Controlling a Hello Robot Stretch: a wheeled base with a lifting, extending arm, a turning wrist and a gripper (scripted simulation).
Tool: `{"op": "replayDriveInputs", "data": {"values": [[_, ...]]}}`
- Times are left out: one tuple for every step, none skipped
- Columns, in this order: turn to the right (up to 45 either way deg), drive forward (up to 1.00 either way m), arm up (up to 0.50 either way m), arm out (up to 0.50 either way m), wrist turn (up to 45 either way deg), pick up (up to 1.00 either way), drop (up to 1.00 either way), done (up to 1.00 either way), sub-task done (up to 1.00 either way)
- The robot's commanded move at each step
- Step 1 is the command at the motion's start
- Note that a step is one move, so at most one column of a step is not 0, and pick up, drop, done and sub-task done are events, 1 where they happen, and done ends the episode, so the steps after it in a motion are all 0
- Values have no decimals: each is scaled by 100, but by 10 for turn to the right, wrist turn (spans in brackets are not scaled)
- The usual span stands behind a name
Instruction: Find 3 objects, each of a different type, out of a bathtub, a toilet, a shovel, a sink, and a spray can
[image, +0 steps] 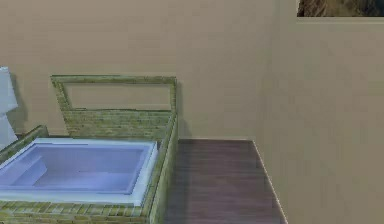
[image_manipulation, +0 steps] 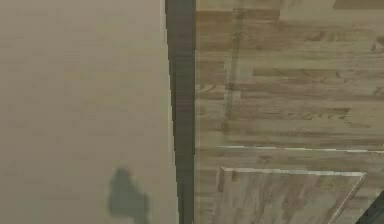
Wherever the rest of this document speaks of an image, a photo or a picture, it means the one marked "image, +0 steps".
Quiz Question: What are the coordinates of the white bathtub in green surround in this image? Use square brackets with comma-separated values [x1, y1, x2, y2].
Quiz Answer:
[0, 74, 179, 224]

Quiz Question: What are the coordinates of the dark framed wall picture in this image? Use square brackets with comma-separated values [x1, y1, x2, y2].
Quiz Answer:
[295, 0, 384, 23]

